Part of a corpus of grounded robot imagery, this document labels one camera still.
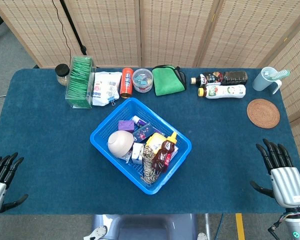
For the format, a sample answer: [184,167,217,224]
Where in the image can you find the green microfibre cloth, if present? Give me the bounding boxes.
[151,65,187,97]

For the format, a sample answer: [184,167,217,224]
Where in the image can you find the white purple tube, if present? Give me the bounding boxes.
[131,115,148,127]

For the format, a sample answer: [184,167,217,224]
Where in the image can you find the bamboo folding screen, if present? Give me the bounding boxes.
[0,0,300,123]

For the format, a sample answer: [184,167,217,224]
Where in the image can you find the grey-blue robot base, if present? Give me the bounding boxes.
[83,213,208,240]

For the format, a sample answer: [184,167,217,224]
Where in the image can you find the round woven coaster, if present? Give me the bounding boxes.
[246,98,281,129]

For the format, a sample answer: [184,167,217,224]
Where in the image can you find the yellow floor tape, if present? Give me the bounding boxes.
[235,213,246,240]

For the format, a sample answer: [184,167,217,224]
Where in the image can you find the white plastic bag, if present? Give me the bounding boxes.
[91,71,123,107]

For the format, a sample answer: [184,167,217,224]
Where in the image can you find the blue plastic basket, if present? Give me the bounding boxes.
[89,97,193,196]

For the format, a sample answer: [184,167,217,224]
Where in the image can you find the teal brush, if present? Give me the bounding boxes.
[269,69,291,81]

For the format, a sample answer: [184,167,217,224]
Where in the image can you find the white blue milk carton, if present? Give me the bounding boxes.
[131,142,146,165]

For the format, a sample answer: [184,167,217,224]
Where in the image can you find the blue floor cable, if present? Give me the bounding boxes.
[213,213,225,240]

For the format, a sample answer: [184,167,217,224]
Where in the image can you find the small purple box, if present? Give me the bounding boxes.
[117,120,135,133]

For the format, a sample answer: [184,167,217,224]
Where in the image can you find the long dark blue box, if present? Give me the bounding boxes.
[131,123,163,145]

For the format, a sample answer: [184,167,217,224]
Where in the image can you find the white bottle yellow cap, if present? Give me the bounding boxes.
[197,84,247,100]

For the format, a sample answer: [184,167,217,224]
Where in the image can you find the light blue cup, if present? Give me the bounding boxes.
[251,66,283,95]

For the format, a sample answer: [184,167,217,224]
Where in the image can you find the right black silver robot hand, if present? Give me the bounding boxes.
[249,138,300,209]

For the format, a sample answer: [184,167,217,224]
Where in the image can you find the glass jar black lid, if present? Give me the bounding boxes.
[55,63,70,87]

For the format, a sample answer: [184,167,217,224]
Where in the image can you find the blue carpet table cover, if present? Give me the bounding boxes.
[0,67,300,216]

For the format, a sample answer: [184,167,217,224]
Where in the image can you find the flat red white packet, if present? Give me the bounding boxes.
[119,149,133,164]

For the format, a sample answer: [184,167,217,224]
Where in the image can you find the bear-shaped honey bottle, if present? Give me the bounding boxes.
[151,131,178,174]

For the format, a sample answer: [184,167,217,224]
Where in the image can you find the clear box green tea bags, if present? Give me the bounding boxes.
[65,55,96,109]

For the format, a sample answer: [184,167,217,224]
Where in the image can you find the dark soy sauce bottle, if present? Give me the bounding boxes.
[190,71,249,88]

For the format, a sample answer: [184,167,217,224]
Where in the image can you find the beige bowl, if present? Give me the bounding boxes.
[107,130,135,158]

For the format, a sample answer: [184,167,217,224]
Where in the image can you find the braided beige rope bundle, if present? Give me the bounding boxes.
[140,144,159,185]

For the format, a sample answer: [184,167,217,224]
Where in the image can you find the white purple flat box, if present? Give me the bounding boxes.
[168,144,180,161]

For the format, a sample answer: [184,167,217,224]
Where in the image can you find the thin black hanging cable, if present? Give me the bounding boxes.
[51,0,73,61]

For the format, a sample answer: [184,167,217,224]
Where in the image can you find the black stand pole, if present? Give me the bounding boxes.
[59,0,88,56]

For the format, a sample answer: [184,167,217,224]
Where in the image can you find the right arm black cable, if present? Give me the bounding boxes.
[267,211,300,240]

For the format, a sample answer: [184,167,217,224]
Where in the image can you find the orange can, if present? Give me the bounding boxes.
[119,67,135,99]

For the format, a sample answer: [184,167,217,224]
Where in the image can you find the yellow lidded container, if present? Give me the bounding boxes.
[145,132,166,151]

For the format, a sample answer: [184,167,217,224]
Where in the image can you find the clear tub of candies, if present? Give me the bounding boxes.
[132,68,154,94]

